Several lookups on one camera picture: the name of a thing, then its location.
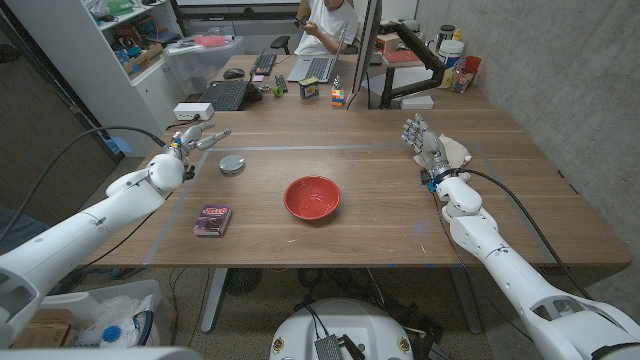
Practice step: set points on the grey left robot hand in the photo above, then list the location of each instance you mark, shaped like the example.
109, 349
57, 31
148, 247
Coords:
192, 141

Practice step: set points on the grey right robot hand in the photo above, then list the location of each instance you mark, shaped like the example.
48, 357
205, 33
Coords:
430, 147

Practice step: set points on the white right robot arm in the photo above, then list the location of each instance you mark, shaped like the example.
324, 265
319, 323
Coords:
510, 272

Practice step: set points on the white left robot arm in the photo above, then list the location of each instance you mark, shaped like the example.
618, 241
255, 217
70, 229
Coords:
75, 240

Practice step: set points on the white power strip box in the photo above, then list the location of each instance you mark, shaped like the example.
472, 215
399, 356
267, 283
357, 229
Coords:
193, 111

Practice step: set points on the silver jar lid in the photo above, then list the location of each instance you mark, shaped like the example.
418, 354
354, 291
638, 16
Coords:
232, 164

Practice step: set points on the flat white box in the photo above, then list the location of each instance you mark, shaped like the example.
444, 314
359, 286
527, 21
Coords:
416, 102

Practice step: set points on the clear glass jar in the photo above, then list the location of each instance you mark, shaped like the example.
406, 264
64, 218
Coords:
462, 81

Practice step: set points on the purple gelatin box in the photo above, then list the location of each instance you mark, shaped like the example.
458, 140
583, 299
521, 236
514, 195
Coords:
212, 220

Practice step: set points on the cardboard box with clutter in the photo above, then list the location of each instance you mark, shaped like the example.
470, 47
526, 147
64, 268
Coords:
145, 59

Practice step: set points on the small cardboard box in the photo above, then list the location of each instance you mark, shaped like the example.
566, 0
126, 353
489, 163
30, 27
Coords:
387, 43

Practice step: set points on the small printed tin box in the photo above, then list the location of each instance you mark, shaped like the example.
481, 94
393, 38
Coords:
309, 88

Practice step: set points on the brown cardboard floor box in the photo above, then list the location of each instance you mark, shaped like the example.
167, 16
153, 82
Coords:
45, 330

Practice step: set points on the beige folded cloth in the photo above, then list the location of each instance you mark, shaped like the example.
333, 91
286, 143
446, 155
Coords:
458, 149

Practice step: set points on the black laptop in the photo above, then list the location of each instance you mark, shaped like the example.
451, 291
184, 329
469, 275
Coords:
227, 95

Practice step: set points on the clear plastic storage bin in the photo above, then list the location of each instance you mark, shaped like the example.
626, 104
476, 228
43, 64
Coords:
200, 65

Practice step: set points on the black computer mouse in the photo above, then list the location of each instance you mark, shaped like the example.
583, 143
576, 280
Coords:
234, 73

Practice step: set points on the pink sticky note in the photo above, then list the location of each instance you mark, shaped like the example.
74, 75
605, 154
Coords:
257, 78

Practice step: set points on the red cup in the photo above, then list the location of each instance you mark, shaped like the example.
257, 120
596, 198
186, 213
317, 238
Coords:
472, 64

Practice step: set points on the red book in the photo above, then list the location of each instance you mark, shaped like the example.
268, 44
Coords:
401, 56

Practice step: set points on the white plastic tub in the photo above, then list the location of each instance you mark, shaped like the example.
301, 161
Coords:
451, 54

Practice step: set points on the small green object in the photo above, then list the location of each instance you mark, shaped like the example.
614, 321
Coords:
278, 91

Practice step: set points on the pink flat package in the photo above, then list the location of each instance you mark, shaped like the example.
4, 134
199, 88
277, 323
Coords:
210, 41

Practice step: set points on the colourful puzzle cube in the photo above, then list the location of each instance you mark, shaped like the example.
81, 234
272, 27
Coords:
337, 97

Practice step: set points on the small black remote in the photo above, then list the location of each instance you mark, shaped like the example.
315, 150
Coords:
281, 83

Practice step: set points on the black keyboard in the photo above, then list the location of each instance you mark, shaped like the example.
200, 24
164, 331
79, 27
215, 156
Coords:
264, 62

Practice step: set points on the small grey figurine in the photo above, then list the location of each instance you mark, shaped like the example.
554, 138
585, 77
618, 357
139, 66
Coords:
336, 83

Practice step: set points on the black lidded thermos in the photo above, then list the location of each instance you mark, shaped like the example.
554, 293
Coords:
445, 34

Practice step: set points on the yellow bottle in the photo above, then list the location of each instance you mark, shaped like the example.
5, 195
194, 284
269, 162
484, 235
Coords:
457, 35

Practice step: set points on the white shelf cabinet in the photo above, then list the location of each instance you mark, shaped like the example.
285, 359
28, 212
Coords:
95, 75

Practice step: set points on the computer monitor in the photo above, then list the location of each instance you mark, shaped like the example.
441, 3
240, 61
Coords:
367, 40

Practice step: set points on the red bowl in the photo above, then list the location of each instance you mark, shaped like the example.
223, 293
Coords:
312, 197

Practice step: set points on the black office chair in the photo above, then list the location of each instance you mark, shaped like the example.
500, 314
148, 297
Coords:
280, 42

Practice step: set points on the silver laptop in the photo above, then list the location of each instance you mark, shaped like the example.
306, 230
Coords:
317, 67

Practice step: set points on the black floor fan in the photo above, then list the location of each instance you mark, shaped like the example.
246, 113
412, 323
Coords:
243, 281

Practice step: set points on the grey table leg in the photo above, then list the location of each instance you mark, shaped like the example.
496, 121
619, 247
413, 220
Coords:
466, 300
214, 300

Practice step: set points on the person in white shirt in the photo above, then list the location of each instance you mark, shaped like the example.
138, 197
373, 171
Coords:
332, 20

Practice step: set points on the black phone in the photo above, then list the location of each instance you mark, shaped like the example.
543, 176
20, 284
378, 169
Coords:
300, 20

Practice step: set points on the white robot torso base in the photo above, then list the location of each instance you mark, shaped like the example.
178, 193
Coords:
350, 320

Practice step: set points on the person leg in jeans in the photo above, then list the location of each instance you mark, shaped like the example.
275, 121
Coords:
15, 230

